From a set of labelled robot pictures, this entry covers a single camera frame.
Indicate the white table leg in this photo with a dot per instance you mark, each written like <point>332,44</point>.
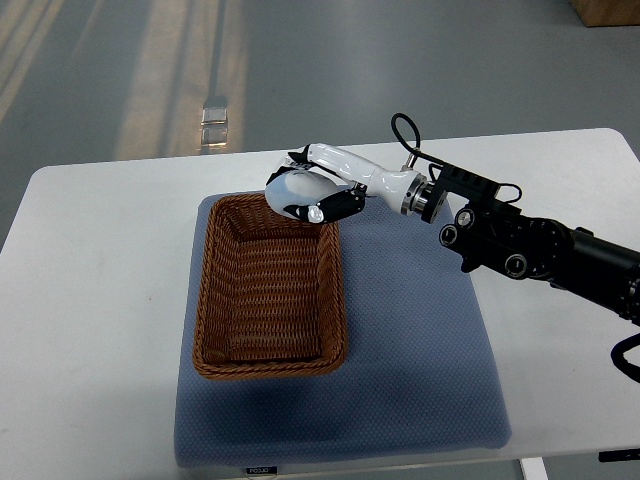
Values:
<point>533,468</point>

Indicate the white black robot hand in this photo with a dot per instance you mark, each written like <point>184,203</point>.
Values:
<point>404,191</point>

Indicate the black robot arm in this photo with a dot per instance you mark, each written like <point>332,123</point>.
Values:
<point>493,233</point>

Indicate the blue quilted cushion mat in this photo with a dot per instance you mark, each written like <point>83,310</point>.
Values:
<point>419,377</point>

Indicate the brown wicker basket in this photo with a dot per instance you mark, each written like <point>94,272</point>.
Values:
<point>271,300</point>

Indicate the blue round plush toy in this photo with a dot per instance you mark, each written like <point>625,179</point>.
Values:
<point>297,188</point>

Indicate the brown cardboard box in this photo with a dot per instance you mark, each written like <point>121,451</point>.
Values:
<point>607,13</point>

